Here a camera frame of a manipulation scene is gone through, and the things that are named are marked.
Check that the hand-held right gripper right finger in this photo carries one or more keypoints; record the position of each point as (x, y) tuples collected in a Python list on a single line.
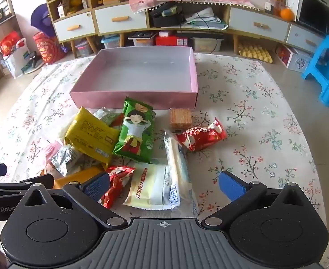
[(231, 186)]

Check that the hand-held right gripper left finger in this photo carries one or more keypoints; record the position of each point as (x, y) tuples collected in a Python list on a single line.
[(97, 185)]

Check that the red snack packet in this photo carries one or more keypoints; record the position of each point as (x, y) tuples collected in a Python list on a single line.
[(116, 185), (198, 137)]

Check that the mustard snack packet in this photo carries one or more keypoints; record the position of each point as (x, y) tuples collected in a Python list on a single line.
[(74, 177)]

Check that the cream white snack packet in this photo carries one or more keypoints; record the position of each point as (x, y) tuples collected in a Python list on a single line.
[(147, 187)]

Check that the yellow snack packet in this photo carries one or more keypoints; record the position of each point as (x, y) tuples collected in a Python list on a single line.
[(88, 134)]

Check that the pink snack packet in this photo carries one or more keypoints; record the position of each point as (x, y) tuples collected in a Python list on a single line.
[(53, 148)]

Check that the long clear cracker packet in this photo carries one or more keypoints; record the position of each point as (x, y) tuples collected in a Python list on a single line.
[(179, 162)]

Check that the green snack packet with figure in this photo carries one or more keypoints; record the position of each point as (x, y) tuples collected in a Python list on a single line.
[(133, 129)]

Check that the clear wafer biscuit pack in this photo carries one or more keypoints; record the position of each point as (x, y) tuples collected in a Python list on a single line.
[(180, 117)]

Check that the pink cardboard box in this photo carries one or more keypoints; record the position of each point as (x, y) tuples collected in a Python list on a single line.
[(130, 99)]

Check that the floral tablecloth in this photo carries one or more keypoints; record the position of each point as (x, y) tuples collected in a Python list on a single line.
[(251, 134)]

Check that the black tool on white base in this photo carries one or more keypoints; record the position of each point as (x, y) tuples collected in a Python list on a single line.
[(34, 64)]

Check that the white shopping bag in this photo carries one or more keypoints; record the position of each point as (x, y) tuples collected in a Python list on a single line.
[(13, 56)]

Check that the red gift bag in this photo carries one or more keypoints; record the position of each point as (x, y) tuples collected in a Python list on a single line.
[(48, 49)]

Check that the yellow egg tray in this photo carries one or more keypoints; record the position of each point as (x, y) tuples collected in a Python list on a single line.
[(255, 52)]

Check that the small clear storage bin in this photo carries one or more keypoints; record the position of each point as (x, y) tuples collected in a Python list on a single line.
[(83, 48)]

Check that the white printed box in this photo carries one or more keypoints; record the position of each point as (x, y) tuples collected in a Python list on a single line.
[(293, 58)]

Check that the wide clear storage bin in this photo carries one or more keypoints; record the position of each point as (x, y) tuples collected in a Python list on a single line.
[(208, 44)]

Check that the clear bin with blue lid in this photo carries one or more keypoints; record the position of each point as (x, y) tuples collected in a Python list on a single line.
[(110, 42)]

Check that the clear bin with dark lid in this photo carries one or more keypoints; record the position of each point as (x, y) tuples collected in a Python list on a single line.
[(142, 39)]

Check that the blue plastic stool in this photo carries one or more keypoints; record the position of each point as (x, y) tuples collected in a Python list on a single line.
[(328, 61)]

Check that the red flat box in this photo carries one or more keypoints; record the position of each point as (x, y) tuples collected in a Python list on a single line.
[(173, 39)]

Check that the white cabinet drawer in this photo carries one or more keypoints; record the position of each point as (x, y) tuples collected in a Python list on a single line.
[(258, 23), (304, 37), (121, 18), (74, 27)]

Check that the pile of papers and cloths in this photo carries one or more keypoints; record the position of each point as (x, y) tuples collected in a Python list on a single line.
[(206, 19)]

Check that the wooden cabinet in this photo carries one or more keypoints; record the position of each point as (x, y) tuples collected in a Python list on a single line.
[(153, 25)]

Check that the small white carton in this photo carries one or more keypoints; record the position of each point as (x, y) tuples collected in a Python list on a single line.
[(61, 10)]

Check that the black storage tray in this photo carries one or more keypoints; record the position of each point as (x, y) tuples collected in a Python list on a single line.
[(166, 16)]

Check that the black microwave oven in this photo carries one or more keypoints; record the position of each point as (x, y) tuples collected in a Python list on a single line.
[(316, 14)]

